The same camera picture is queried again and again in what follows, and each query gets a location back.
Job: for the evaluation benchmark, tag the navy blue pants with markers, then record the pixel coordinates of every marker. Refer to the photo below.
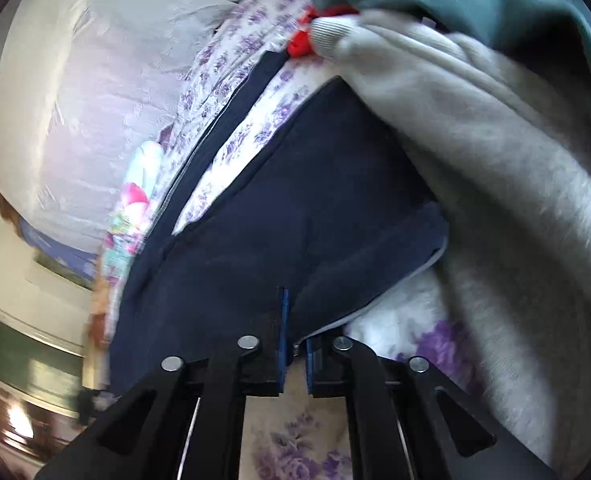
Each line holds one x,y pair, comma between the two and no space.
285,210

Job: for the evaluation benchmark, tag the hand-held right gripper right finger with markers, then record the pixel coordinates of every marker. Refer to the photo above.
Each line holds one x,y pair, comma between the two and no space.
311,361

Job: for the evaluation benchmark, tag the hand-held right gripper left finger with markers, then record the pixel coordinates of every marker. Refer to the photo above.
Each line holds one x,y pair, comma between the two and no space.
284,321

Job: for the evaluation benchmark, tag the purple floral bed sheet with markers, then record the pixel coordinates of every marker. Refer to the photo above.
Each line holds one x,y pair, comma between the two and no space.
285,442

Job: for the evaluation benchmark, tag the white lace pillow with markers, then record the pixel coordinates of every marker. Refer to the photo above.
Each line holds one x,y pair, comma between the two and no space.
100,110

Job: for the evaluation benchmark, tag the red cloth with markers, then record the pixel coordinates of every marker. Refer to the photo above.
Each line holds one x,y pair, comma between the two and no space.
300,42

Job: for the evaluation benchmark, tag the grey sweatshirt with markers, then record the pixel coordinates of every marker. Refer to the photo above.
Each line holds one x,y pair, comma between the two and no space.
500,170

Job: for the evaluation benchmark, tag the folded teal pink floral blanket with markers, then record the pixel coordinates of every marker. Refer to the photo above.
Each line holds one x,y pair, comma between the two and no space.
131,200

